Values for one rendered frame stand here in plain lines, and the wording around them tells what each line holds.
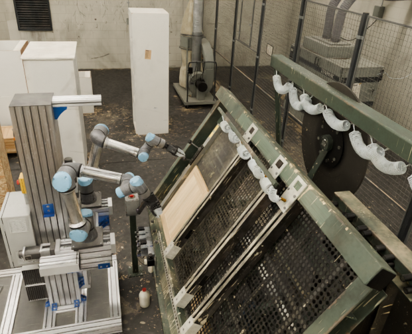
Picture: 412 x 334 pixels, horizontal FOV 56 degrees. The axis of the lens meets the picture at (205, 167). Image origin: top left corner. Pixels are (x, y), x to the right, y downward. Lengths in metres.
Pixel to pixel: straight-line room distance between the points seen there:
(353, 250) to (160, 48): 5.39
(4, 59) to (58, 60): 1.99
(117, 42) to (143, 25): 4.55
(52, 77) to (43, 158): 2.41
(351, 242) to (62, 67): 4.12
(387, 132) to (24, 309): 3.11
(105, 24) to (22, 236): 8.36
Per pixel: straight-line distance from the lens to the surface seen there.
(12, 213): 3.10
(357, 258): 1.68
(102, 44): 11.00
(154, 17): 6.49
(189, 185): 3.17
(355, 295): 1.71
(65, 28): 10.96
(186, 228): 2.84
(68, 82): 5.13
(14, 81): 7.02
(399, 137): 2.10
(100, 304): 3.67
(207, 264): 2.46
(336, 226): 1.79
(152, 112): 6.89
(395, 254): 1.94
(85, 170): 2.67
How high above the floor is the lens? 2.93
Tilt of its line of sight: 29 degrees down
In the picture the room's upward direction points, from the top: 3 degrees clockwise
